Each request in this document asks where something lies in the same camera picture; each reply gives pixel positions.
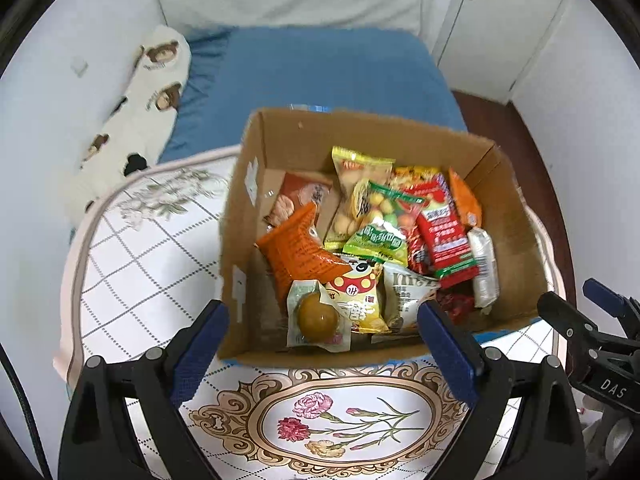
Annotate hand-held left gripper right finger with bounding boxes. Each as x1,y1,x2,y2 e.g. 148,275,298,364
417,300,586,480

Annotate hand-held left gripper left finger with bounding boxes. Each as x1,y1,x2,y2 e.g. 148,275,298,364
59,300,231,480

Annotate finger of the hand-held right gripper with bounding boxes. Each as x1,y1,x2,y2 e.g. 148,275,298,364
582,278,640,321
537,291,640,361

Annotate white grey snack packet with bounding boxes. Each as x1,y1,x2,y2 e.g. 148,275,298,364
382,262,441,333

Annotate brown cardboard box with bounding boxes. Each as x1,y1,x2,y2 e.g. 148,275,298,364
218,108,548,361

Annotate yellow panda print chip packet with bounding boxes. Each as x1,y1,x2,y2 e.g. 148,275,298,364
325,255,390,333

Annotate dark red snack packet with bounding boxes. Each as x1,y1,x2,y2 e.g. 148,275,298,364
435,287,476,326

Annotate silvery white snack packet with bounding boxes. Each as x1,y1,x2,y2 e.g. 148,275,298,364
467,227,501,308

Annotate floral checked white quilt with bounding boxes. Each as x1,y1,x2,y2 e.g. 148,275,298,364
52,147,568,480

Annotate braised egg packet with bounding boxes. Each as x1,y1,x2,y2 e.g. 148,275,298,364
286,280,352,352

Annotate green pea snack packet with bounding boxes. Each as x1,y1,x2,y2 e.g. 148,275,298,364
343,180,426,267

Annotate small orange snack packet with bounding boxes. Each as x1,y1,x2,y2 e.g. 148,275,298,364
447,167,483,228

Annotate yellow red noodle packet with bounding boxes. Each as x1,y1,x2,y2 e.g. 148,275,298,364
390,165,443,276

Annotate brown cracker packet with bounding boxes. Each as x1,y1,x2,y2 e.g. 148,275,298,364
263,171,333,231

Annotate yellow round biscuit packet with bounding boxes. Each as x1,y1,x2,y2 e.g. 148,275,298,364
331,146,396,251

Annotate bear print white pillow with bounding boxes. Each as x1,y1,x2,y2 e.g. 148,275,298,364
65,25,192,221

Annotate white door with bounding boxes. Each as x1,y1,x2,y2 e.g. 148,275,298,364
432,0,571,106

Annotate blue bed sheet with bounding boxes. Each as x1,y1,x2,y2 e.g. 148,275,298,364
160,27,468,163

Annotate black cable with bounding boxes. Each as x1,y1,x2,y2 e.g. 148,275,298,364
0,350,51,480

